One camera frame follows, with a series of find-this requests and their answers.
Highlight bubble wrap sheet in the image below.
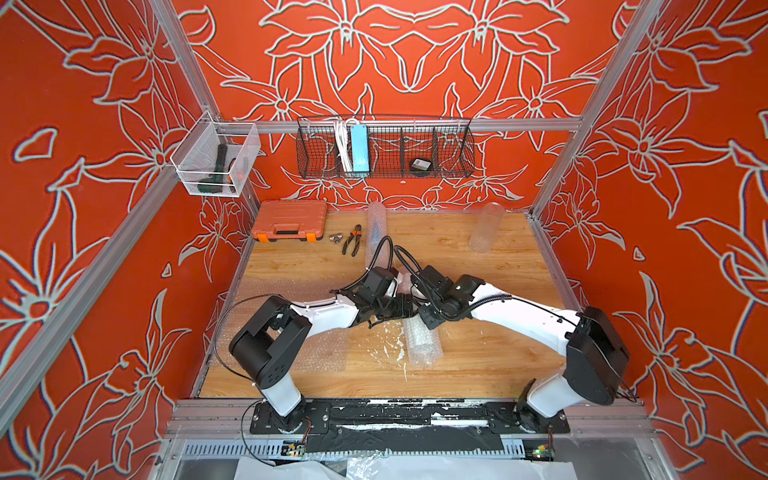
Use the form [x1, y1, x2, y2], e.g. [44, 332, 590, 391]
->
[210, 279, 357, 384]

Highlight bubble wrap roll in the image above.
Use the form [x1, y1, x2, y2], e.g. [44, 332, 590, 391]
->
[403, 315, 444, 368]

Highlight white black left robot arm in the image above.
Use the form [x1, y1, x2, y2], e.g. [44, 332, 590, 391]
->
[228, 267, 416, 419]

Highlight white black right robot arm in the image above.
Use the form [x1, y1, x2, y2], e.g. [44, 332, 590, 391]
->
[411, 266, 630, 423]

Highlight orange black pliers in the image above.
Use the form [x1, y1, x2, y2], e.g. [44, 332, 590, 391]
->
[342, 224, 362, 257]

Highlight orange plastic tool case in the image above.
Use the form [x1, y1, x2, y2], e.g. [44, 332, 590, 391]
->
[251, 200, 328, 243]

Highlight light blue box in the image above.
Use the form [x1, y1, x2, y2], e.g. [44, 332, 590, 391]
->
[350, 124, 370, 174]

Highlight dark green screwdriver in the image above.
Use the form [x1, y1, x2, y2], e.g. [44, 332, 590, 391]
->
[197, 143, 227, 194]

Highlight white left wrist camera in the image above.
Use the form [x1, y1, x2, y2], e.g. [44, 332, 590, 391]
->
[386, 275, 402, 298]

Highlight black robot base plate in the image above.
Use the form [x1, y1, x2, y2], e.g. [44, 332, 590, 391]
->
[249, 398, 570, 434]

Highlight black wire wall basket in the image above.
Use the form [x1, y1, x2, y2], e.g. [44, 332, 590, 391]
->
[296, 114, 476, 180]

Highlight white coiled cable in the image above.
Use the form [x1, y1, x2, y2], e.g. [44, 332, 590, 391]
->
[333, 119, 355, 174]

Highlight clear acrylic wall box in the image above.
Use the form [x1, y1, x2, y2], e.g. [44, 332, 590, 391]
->
[171, 112, 261, 198]

